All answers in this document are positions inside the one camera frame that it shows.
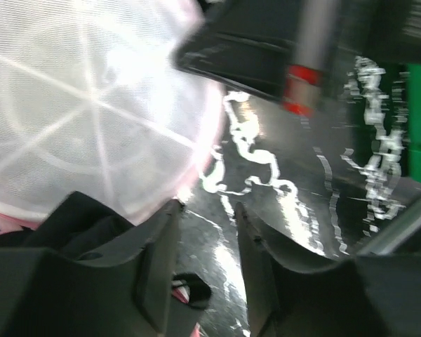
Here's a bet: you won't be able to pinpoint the white pink mesh laundry bag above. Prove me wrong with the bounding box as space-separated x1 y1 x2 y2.
0 1 224 232

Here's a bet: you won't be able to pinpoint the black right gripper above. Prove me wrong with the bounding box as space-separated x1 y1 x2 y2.
173 0 421 114

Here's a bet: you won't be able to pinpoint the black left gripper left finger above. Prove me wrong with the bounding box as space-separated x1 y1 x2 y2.
0 200 182 336

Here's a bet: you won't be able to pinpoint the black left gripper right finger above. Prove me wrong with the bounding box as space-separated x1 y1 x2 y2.
234 204 421 336

